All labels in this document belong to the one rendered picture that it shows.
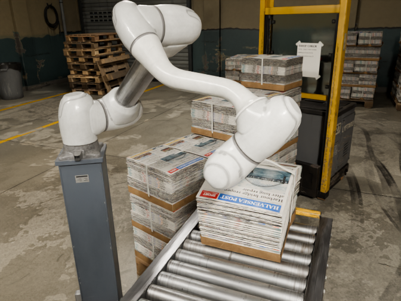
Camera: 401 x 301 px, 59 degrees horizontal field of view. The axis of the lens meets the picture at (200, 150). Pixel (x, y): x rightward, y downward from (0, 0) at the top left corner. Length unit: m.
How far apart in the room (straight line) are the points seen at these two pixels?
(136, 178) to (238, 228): 1.00
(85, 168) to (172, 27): 0.77
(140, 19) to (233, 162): 0.55
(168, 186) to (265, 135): 1.09
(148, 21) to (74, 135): 0.67
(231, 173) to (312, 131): 2.55
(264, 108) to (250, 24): 8.01
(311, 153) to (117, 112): 2.22
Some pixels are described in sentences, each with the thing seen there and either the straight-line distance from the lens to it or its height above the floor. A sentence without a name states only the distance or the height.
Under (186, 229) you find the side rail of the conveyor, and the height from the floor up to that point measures 0.80.
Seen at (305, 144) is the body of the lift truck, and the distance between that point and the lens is 3.46.
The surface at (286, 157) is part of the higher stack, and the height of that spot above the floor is 0.53.
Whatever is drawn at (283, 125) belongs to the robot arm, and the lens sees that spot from 0.85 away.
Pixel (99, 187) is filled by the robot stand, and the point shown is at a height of 0.86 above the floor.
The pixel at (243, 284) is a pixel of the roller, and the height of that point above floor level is 0.79.
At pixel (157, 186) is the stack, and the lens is 1.95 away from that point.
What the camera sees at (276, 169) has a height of 1.06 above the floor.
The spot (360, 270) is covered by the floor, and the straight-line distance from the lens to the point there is 2.68.
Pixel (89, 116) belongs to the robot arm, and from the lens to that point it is 1.63.
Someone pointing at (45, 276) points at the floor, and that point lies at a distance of 2.68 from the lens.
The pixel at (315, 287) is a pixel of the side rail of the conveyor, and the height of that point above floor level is 0.80.
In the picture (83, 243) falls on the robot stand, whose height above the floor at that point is 0.56.
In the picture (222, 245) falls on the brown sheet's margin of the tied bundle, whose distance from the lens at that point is 1.29.
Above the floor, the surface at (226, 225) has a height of 0.92.
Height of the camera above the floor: 1.57
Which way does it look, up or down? 20 degrees down
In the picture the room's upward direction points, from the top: 1 degrees counter-clockwise
